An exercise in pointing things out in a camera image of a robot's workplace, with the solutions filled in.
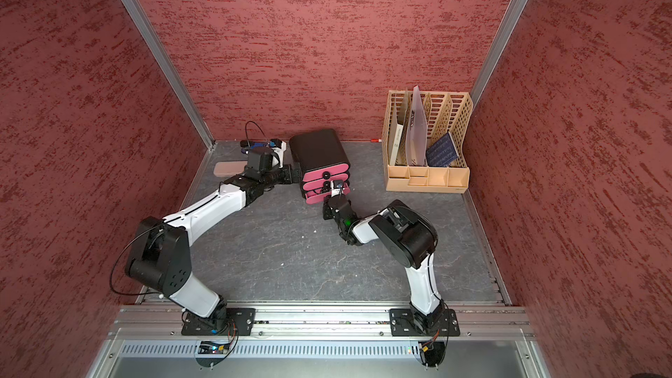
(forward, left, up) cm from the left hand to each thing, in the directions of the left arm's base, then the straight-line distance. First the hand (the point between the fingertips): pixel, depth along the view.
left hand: (295, 172), depth 90 cm
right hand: (-3, -11, -15) cm, 19 cm away
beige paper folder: (+17, -36, +13) cm, 42 cm away
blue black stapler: (+25, +23, -13) cm, 36 cm away
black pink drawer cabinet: (+5, -9, +1) cm, 11 cm away
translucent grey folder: (+27, -49, -5) cm, 56 cm away
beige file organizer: (+30, -59, +3) cm, 67 cm away
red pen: (+35, -33, -18) cm, 51 cm away
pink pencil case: (+17, +35, -20) cm, 44 cm away
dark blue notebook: (+15, -57, -5) cm, 59 cm away
